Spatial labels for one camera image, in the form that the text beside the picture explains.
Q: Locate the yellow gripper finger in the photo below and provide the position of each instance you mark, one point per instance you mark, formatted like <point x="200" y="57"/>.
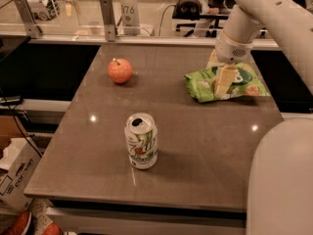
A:
<point x="225" y="76"/>
<point x="213" y="60"/>

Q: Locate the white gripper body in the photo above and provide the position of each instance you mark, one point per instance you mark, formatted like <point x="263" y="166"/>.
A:
<point x="232" y="51"/>

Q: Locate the green rice chip bag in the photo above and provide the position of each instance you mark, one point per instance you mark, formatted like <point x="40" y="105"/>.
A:
<point x="200" y="84"/>

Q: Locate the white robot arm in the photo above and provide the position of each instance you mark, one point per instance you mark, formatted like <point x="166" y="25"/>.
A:
<point x="280" y="186"/>

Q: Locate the white 7up can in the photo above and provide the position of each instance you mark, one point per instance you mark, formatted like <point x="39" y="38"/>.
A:
<point x="141" y="140"/>

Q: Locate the red apple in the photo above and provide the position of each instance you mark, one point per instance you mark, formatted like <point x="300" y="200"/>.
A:
<point x="120" y="70"/>

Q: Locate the glass barrier panel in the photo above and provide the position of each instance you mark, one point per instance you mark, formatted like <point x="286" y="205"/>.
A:
<point x="84" y="17"/>

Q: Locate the white cardboard box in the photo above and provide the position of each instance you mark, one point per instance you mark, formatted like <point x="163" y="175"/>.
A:
<point x="18" y="163"/>

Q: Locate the red shoe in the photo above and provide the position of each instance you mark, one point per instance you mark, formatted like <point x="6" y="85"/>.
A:
<point x="52" y="229"/>
<point x="20" y="226"/>

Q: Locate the white numbered sign post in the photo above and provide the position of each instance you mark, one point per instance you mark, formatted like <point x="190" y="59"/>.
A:
<point x="130" y="17"/>

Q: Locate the metal bracket middle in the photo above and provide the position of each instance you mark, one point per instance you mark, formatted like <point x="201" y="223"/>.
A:
<point x="108" y="20"/>

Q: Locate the metal bracket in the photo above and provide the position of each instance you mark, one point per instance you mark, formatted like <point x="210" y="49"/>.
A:
<point x="108" y="20"/>
<point x="30" y="26"/>

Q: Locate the metal bracket left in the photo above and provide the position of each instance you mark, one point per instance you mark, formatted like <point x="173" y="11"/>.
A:
<point x="30" y="26"/>

